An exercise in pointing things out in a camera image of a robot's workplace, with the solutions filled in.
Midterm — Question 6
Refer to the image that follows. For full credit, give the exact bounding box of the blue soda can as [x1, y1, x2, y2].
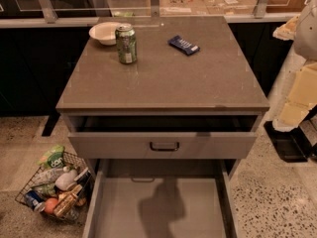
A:
[24, 190, 46, 212]

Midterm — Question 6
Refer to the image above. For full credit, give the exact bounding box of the grey top drawer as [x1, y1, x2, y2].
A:
[69, 115, 257, 159]

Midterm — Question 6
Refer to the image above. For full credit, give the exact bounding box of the black wire basket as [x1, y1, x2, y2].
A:
[15, 152, 92, 222]

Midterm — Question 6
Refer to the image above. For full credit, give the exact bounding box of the white plastic bottle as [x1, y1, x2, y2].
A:
[54, 170, 77, 191]

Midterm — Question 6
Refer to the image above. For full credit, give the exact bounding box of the green chip bag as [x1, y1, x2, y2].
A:
[37, 145, 64, 169]

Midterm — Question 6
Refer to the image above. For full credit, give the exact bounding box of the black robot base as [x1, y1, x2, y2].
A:
[264, 121, 317, 163]

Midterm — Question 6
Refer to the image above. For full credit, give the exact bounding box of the grey drawer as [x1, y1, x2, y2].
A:
[69, 115, 257, 159]
[82, 160, 240, 238]

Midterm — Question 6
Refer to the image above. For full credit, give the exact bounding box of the blue snack bar wrapper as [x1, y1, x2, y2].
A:
[167, 36, 200, 56]

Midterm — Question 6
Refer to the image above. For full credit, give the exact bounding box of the green soda can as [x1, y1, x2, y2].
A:
[115, 23, 137, 64]

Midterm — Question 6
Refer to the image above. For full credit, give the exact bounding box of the cardboard box left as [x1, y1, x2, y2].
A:
[159, 0, 209, 16]

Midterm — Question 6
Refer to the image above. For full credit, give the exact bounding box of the grey drawer cabinet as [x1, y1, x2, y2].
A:
[54, 15, 271, 238]

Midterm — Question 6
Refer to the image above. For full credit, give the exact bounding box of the clear acrylic barrier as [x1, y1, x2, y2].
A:
[1, 0, 268, 27]

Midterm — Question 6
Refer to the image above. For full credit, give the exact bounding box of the white bowl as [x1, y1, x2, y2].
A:
[89, 22, 119, 46]

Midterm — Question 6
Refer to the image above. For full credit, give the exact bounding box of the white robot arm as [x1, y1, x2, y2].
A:
[272, 0, 317, 132]

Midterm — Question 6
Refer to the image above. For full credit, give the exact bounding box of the orange fruit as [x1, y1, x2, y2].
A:
[45, 197, 58, 214]

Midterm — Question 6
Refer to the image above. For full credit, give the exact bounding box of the brown snack box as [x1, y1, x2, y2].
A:
[53, 193, 77, 218]

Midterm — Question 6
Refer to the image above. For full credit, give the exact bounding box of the clear water bottle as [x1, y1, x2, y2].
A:
[34, 167, 70, 185]

